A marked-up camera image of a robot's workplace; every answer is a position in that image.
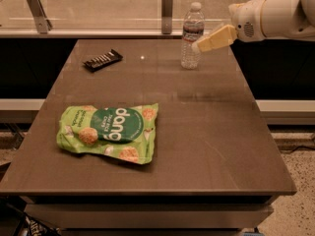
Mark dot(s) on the metal railing bracket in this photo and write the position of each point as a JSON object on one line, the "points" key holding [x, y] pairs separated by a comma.
{"points": [[42, 23], [166, 16]]}

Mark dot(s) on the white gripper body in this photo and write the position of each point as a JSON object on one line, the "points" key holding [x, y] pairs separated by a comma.
{"points": [[246, 21]]}

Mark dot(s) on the left metal railing bracket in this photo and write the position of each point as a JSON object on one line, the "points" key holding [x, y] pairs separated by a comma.
{"points": [[42, 23]]}

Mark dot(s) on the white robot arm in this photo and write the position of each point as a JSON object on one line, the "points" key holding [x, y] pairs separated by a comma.
{"points": [[288, 19]]}

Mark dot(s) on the glass railing panel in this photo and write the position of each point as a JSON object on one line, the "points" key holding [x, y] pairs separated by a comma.
{"points": [[125, 14]]}

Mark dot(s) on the green rice chips bag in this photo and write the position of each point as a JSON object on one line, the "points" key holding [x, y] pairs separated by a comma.
{"points": [[124, 133]]}

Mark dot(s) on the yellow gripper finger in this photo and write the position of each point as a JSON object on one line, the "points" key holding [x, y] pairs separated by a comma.
{"points": [[217, 39]]}

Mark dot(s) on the black snack bar wrapper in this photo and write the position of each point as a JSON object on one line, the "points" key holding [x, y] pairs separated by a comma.
{"points": [[103, 60]]}

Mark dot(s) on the dark items under table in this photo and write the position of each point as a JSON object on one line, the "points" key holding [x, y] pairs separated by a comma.
{"points": [[15, 222]]}

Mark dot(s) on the clear plastic water bottle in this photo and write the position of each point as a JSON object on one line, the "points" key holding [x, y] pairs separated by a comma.
{"points": [[193, 29]]}

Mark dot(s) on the middle metal railing bracket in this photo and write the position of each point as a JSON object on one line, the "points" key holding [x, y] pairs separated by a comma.
{"points": [[166, 16]]}

